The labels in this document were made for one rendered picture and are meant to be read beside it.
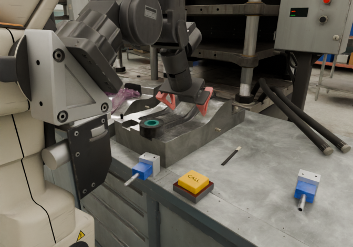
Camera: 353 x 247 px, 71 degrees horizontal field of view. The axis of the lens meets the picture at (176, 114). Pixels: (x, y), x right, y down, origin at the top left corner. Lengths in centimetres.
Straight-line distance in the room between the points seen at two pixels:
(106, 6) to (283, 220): 57
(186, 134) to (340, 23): 86
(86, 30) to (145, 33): 10
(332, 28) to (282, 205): 89
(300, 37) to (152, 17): 105
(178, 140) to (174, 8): 42
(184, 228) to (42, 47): 68
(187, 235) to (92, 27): 68
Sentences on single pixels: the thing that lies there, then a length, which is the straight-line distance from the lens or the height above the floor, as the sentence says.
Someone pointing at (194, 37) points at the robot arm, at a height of 119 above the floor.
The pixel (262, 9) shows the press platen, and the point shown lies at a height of 126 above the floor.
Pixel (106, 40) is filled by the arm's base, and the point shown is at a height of 121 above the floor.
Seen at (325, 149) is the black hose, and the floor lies 82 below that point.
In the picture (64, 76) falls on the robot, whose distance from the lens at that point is 33.
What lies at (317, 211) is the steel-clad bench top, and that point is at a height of 80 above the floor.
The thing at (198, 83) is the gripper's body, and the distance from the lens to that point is 63.
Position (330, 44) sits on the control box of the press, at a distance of 136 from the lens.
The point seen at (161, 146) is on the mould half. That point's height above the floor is 87.
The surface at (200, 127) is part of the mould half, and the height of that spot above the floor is 88.
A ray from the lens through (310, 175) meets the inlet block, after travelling 75.
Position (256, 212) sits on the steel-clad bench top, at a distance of 67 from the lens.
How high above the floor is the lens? 124
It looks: 22 degrees down
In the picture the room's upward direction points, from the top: straight up
